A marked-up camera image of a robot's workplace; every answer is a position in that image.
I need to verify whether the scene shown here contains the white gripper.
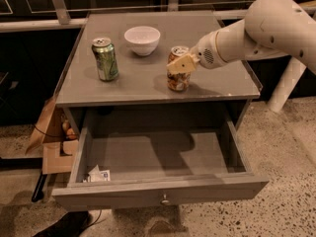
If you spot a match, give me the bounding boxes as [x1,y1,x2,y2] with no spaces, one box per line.
[167,31,227,74]

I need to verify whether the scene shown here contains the orange soda can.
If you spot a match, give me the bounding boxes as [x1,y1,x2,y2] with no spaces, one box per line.
[167,45,191,92]

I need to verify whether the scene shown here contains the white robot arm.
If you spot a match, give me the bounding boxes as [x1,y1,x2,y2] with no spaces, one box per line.
[167,0,316,113]

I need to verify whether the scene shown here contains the green soda can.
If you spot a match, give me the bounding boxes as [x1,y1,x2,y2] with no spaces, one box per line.
[92,37,119,82]

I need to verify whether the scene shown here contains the grey cabinet counter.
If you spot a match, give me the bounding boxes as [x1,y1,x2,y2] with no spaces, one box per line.
[56,11,261,126]

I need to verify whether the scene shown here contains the grey open top drawer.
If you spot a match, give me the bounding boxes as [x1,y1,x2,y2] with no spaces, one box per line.
[52,115,268,211]

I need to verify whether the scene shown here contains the metal drawer knob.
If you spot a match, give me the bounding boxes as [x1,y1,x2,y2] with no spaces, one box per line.
[160,194,170,205]

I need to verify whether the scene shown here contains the white ceramic bowl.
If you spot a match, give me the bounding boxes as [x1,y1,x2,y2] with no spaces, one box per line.
[124,26,161,56]

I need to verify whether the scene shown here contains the metal window railing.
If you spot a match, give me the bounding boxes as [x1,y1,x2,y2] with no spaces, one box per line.
[0,0,316,34]

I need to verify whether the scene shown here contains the white paper packets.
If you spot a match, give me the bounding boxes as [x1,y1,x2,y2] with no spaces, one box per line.
[85,165,111,183]

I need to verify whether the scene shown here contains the brown cardboard box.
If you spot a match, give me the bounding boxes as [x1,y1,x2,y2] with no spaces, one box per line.
[26,97,79,174]

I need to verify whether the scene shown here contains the black shoe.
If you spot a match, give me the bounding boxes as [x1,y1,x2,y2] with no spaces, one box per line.
[33,211,89,237]

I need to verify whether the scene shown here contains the black bar on floor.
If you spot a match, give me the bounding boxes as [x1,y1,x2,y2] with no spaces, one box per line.
[32,173,47,202]

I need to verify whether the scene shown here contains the black cable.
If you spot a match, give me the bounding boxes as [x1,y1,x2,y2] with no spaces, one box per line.
[82,208,104,230]

